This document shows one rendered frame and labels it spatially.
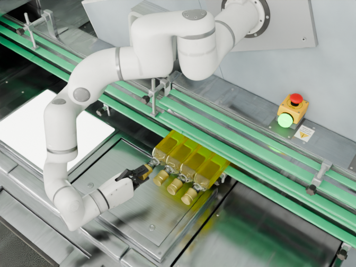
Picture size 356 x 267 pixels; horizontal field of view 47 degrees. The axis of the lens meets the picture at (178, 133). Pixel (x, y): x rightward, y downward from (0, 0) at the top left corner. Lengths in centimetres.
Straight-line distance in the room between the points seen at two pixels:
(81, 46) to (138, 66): 80
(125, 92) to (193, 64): 61
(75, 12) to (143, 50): 128
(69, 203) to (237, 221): 59
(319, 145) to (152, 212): 59
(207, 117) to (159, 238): 43
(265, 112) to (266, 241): 44
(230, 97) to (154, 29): 52
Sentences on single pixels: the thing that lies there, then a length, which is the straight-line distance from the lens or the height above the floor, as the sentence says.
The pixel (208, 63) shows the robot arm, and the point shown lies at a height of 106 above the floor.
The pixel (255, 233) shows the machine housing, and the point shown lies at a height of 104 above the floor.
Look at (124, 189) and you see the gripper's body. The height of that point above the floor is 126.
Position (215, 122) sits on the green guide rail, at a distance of 133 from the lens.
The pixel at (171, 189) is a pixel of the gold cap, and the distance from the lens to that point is 130.
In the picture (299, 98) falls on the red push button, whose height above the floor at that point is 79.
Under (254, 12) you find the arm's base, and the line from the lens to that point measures 120.
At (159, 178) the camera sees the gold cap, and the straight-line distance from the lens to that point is 132.
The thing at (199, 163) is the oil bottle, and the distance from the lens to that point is 135.
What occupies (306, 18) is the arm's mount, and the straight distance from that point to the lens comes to 118.
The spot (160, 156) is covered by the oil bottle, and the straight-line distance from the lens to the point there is 137.
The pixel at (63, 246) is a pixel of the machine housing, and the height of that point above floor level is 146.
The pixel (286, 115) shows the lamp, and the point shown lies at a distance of 129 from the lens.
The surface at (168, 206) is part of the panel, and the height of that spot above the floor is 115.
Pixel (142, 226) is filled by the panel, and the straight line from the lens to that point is 140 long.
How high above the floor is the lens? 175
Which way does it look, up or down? 33 degrees down
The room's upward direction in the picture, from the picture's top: 135 degrees counter-clockwise
